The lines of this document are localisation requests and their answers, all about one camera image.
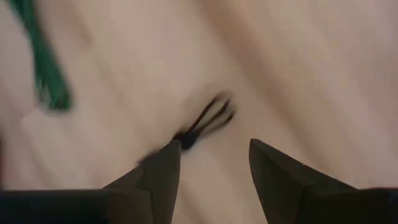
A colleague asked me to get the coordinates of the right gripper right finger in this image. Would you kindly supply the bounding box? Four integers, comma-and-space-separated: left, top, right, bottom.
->
248, 138, 358, 224

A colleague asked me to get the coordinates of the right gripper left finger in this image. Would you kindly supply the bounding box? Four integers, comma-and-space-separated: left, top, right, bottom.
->
104, 139, 183, 224

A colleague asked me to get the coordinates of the thin black USB cable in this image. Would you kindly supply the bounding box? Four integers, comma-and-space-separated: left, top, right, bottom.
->
172, 92, 236, 152

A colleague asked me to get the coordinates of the green braided USB cable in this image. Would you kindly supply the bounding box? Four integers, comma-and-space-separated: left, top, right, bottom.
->
6, 0, 73, 112

